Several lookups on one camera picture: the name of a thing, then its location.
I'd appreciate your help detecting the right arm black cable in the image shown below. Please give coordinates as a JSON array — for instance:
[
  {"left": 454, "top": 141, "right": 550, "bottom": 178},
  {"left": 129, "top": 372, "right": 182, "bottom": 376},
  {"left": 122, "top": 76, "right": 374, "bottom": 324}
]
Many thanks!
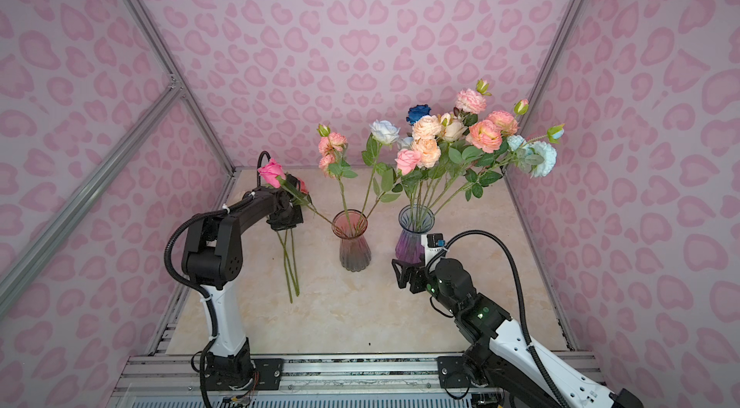
[{"left": 424, "top": 229, "right": 570, "bottom": 408}]

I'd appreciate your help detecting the aluminium frame corner post right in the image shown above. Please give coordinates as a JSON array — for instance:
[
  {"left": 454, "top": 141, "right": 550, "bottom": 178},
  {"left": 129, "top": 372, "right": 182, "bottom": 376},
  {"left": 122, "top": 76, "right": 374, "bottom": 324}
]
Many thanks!
[{"left": 500, "top": 0, "right": 587, "bottom": 127}]

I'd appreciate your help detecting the magenta pink rose stem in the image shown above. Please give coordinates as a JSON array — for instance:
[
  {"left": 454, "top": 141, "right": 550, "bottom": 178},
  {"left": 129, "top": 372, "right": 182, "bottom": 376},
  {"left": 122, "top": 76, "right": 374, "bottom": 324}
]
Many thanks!
[{"left": 257, "top": 158, "right": 331, "bottom": 224}]

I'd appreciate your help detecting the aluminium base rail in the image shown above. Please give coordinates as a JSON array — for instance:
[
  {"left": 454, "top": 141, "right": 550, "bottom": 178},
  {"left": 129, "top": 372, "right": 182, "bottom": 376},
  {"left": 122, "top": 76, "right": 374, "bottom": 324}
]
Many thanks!
[{"left": 106, "top": 349, "right": 614, "bottom": 408}]

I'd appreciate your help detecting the diagonal aluminium frame bar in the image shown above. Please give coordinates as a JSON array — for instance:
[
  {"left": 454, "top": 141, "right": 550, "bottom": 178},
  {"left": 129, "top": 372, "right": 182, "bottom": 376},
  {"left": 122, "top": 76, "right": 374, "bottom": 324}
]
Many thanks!
[{"left": 1, "top": 82, "right": 182, "bottom": 317}]

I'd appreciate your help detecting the light pink rose stem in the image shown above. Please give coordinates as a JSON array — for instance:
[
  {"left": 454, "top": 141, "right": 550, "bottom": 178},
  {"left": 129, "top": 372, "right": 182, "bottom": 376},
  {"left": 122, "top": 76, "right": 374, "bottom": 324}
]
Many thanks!
[{"left": 362, "top": 149, "right": 422, "bottom": 217}]

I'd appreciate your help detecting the pink green carnation stem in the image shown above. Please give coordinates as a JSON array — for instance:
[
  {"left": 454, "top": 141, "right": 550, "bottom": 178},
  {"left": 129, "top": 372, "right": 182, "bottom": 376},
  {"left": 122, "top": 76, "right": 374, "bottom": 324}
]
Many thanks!
[{"left": 423, "top": 99, "right": 529, "bottom": 215}]

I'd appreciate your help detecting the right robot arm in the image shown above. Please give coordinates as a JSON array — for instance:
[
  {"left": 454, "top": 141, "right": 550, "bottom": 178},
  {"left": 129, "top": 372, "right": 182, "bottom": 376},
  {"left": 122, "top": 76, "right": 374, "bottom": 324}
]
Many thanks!
[{"left": 391, "top": 258, "right": 643, "bottom": 407}]

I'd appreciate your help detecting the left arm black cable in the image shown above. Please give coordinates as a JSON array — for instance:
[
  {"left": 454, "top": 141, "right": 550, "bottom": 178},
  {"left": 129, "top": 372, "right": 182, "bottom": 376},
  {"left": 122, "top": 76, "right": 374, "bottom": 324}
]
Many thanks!
[{"left": 163, "top": 150, "right": 273, "bottom": 408}]

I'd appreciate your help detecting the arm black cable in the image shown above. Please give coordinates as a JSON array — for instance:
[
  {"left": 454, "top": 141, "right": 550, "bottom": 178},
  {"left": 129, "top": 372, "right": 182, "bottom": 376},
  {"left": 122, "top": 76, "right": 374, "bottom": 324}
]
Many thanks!
[
  {"left": 424, "top": 229, "right": 570, "bottom": 408},
  {"left": 163, "top": 150, "right": 273, "bottom": 408}
]

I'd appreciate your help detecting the pink carnation double stem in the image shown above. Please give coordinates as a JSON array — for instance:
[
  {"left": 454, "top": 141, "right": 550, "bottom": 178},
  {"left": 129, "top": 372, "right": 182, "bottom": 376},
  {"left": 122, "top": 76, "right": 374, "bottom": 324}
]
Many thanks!
[{"left": 455, "top": 80, "right": 491, "bottom": 114}]

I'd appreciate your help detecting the dark blue artificial rose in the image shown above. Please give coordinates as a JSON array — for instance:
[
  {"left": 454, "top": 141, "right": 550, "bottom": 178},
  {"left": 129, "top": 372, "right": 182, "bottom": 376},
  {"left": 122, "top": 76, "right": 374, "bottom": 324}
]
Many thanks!
[{"left": 406, "top": 104, "right": 431, "bottom": 126}]

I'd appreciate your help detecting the peach rose stem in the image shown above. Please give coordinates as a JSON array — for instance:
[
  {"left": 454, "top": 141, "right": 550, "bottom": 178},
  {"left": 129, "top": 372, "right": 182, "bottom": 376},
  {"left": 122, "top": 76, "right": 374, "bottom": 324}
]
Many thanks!
[{"left": 412, "top": 115, "right": 442, "bottom": 208}]

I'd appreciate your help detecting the red pink rose stem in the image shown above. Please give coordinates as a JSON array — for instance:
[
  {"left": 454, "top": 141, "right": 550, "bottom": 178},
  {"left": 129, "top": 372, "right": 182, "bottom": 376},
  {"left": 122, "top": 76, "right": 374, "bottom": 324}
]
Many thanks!
[{"left": 276, "top": 179, "right": 310, "bottom": 304}]

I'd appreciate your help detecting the aluminium frame corner post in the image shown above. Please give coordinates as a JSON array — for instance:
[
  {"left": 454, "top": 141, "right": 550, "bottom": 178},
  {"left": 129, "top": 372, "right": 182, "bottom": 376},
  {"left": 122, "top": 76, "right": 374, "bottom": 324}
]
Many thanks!
[
  {"left": 500, "top": 0, "right": 587, "bottom": 127},
  {"left": 123, "top": 0, "right": 236, "bottom": 176}
]

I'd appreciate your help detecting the aluminium frame corner post left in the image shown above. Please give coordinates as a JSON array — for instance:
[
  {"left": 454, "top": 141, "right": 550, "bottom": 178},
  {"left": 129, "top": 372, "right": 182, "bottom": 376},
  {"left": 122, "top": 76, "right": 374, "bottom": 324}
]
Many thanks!
[{"left": 123, "top": 0, "right": 236, "bottom": 176}]

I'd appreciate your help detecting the red glass vase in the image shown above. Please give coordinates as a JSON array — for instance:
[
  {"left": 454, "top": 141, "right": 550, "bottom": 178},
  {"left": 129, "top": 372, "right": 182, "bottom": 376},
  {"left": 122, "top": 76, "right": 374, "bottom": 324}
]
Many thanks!
[{"left": 333, "top": 209, "right": 372, "bottom": 272}]

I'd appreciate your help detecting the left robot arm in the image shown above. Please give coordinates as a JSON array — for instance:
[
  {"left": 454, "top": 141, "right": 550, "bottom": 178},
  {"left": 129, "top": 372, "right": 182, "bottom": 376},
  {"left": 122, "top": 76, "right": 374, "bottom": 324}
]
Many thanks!
[{"left": 181, "top": 186, "right": 303, "bottom": 386}]

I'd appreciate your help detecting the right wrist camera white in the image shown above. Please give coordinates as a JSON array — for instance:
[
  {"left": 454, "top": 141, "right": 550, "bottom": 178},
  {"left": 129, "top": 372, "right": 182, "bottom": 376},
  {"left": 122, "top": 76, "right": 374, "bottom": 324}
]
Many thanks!
[{"left": 421, "top": 233, "right": 446, "bottom": 267}]

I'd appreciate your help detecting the purple blue glass vase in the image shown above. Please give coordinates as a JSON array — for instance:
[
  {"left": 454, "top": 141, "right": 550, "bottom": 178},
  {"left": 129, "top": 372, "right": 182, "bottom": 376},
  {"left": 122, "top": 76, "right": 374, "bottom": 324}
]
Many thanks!
[{"left": 395, "top": 205, "right": 435, "bottom": 264}]

